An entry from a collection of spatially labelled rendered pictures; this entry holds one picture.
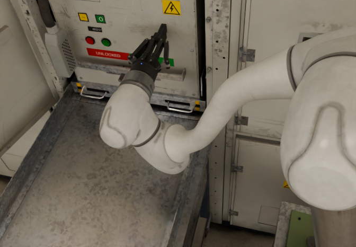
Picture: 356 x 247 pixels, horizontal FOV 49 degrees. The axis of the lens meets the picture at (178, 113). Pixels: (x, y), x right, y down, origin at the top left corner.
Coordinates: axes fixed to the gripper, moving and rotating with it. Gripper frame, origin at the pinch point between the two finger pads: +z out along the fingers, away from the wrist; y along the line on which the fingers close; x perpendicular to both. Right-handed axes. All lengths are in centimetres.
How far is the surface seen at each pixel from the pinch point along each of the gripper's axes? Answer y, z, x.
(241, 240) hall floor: 33, -7, -123
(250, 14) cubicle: 26.8, -2.4, 12.2
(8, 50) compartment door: -52, -9, -7
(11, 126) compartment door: -56, -21, -34
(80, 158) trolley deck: -26, -26, -38
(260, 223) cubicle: 40, -2, -108
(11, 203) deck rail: -41, -48, -38
